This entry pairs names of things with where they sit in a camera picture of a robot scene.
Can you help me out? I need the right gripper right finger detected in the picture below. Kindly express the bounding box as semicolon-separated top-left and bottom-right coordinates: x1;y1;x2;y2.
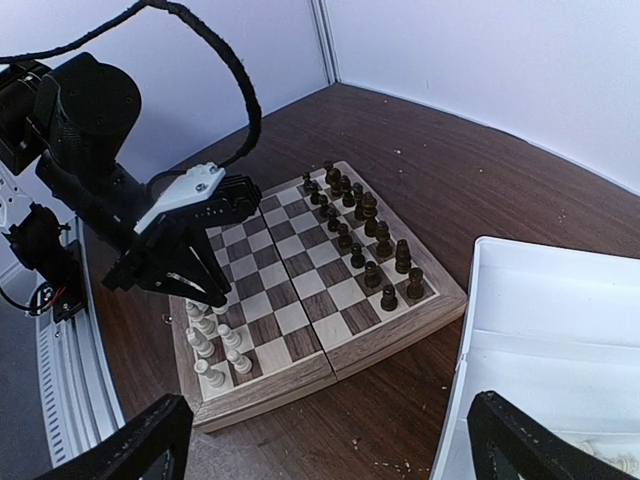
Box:
467;391;620;479

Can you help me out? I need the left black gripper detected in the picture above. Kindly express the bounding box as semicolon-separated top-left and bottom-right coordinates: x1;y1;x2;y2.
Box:
102;219;231;306

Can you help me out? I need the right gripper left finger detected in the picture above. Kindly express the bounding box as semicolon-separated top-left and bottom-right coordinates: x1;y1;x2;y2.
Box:
40;393;193;479

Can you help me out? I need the white tall piece carried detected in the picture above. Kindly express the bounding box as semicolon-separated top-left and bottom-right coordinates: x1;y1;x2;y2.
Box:
185;299;208;316

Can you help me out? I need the white chess piece tall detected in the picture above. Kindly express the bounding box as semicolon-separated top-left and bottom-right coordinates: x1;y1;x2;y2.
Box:
185;327;215;358

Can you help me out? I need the white chess piece short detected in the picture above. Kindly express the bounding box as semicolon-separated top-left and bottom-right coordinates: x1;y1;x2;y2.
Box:
227;349;253;375

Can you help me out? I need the white pawn second row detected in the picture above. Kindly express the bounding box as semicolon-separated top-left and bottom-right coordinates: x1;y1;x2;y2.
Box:
217;323;243;351

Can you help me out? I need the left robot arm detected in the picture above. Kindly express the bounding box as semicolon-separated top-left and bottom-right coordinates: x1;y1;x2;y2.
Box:
1;53;230;308

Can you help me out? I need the wooden chess board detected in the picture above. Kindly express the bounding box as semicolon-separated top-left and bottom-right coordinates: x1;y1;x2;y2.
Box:
169;161;467;432

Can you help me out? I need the pile of white chess pieces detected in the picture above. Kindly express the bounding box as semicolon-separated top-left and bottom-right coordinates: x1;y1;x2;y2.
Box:
576;435;639;478

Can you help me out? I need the white plastic tray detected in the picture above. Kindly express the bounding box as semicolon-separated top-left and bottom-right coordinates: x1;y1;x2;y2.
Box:
431;236;639;479

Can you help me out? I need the dark pawn two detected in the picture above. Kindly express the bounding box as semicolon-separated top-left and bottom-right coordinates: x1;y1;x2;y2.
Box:
309;181;320;205

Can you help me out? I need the dark pawn three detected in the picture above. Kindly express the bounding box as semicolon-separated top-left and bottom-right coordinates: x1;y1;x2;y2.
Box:
319;195;329;219

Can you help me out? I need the dark pawn four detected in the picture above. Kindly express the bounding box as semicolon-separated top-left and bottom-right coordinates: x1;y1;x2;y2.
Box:
327;207;340;232

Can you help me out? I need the dark pawn five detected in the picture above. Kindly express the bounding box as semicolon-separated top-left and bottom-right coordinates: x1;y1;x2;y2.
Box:
337;223;353;250

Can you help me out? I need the dark pawn six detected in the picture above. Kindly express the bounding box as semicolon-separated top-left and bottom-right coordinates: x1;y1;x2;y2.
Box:
350;242;366;269

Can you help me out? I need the dark bishop left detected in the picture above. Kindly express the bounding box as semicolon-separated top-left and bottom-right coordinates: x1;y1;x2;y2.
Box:
340;175;356;208

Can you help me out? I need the dark bishop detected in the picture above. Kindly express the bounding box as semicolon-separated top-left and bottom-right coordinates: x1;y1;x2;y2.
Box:
375;221;393;258
340;175;356;208

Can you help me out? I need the dark rook far left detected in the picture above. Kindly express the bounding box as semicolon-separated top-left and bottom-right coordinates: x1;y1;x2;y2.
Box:
323;160;334;184

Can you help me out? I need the dark rook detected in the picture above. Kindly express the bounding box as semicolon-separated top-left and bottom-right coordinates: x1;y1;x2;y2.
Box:
323;160;334;184
406;267;425;300

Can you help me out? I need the dark knight left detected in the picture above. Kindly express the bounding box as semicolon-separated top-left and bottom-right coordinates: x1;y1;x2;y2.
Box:
325;168;342;197

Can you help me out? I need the dark knight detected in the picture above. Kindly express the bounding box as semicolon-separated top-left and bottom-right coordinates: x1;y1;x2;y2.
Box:
394;239;412;275
325;168;342;197

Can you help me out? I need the dark queen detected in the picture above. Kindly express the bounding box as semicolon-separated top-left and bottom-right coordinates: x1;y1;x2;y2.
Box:
352;182;365;222

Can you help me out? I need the dark pawn seven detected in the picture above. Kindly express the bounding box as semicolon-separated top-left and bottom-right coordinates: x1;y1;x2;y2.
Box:
364;261;381;289

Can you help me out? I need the dark rook right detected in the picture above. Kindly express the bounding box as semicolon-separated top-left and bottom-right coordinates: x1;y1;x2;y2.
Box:
406;267;425;300

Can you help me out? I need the dark pawn eight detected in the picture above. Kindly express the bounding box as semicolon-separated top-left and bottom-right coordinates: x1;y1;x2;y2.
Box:
380;284;398;312

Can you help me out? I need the dark king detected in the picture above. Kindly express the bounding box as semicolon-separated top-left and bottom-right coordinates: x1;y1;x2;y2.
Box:
362;191;378;238

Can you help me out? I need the dark bishop right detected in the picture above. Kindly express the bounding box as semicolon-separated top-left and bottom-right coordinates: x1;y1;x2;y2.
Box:
375;221;393;258

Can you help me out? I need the dark knight right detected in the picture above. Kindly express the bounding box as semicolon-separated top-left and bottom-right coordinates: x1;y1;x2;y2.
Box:
394;239;412;275

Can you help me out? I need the front aluminium rail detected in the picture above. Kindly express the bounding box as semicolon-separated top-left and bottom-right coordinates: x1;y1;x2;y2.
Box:
36;218;126;467

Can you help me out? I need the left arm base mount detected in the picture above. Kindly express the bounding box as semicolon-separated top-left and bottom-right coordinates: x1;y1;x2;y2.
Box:
1;202;87;324

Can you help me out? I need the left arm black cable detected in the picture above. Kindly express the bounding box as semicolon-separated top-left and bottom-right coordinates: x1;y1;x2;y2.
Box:
0;0;264;176

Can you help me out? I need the left aluminium frame post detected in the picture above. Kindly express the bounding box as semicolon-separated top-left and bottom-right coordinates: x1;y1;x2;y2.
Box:
309;0;341;85

